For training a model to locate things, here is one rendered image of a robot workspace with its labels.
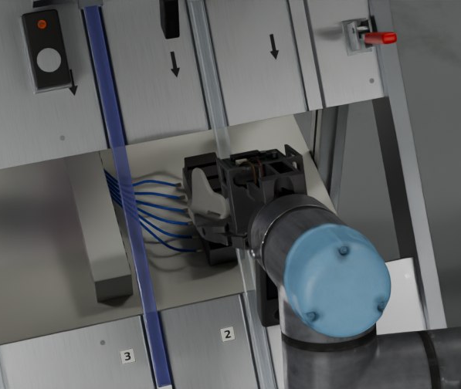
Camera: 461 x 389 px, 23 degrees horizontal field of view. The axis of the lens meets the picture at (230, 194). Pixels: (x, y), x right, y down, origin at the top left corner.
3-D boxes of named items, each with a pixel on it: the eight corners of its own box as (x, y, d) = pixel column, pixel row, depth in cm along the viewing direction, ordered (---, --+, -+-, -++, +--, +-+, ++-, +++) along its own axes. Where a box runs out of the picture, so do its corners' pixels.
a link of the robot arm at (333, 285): (299, 359, 82) (293, 248, 80) (262, 308, 93) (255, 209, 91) (400, 343, 84) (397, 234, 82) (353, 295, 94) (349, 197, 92)
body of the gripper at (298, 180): (288, 141, 107) (326, 169, 96) (299, 227, 110) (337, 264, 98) (210, 157, 106) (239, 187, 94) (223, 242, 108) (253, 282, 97)
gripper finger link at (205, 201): (185, 157, 114) (238, 168, 107) (194, 212, 116) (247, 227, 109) (160, 165, 113) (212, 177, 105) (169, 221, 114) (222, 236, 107)
